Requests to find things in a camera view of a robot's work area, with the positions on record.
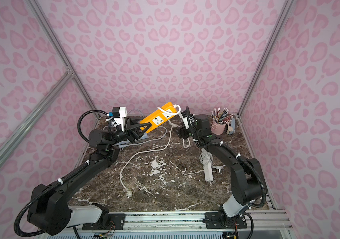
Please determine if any white power strip cord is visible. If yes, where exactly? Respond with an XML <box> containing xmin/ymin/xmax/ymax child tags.
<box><xmin>199</xmin><ymin>148</ymin><xmax>225</xmax><ymax>174</ymax></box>

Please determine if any white power strip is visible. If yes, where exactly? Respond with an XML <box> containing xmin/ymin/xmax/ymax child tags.
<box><xmin>199</xmin><ymin>149</ymin><xmax>213</xmax><ymax>182</ymax></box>

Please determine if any orange power strip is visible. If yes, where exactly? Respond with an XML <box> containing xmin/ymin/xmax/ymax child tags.
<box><xmin>143</xmin><ymin>102</ymin><xmax>181</xmax><ymax>133</ymax></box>

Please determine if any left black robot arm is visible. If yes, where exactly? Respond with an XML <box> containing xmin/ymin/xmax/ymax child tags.
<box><xmin>13</xmin><ymin>110</ymin><xmax>152</xmax><ymax>238</ymax></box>

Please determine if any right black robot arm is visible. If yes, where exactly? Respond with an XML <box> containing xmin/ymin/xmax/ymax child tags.
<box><xmin>177</xmin><ymin>109</ymin><xmax>268</xmax><ymax>218</ymax></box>

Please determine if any pink pencil cup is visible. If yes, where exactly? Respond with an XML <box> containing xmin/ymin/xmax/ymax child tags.
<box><xmin>211</xmin><ymin>121</ymin><xmax>226</xmax><ymax>135</ymax></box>

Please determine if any bundle of pencils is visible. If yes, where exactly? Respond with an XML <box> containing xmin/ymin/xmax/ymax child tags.
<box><xmin>211</xmin><ymin>108</ymin><xmax>234</xmax><ymax>124</ymax></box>

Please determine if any blue beige pencil sharpener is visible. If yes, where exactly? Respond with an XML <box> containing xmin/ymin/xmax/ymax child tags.
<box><xmin>226</xmin><ymin>118</ymin><xmax>235</xmax><ymax>135</ymax></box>

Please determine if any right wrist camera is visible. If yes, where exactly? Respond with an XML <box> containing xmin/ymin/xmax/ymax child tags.
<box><xmin>180</xmin><ymin>106</ymin><xmax>195</xmax><ymax>129</ymax></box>

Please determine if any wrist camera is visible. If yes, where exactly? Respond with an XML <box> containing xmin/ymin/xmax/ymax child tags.
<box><xmin>108</xmin><ymin>107</ymin><xmax>127</xmax><ymax>131</ymax></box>
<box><xmin>180</xmin><ymin>106</ymin><xmax>195</xmax><ymax>129</ymax></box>

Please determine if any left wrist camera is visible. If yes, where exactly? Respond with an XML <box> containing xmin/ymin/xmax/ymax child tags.
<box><xmin>108</xmin><ymin>107</ymin><xmax>127</xmax><ymax>131</ymax></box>

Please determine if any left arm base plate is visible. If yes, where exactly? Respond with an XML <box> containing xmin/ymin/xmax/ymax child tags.
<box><xmin>82</xmin><ymin>213</ymin><xmax>126</xmax><ymax>231</ymax></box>

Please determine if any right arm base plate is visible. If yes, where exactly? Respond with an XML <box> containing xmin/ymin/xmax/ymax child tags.
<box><xmin>202</xmin><ymin>211</ymin><xmax>247</xmax><ymax>229</ymax></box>

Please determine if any aluminium front rail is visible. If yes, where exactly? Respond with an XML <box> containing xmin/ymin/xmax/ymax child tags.
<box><xmin>53</xmin><ymin>210</ymin><xmax>296</xmax><ymax>239</ymax></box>

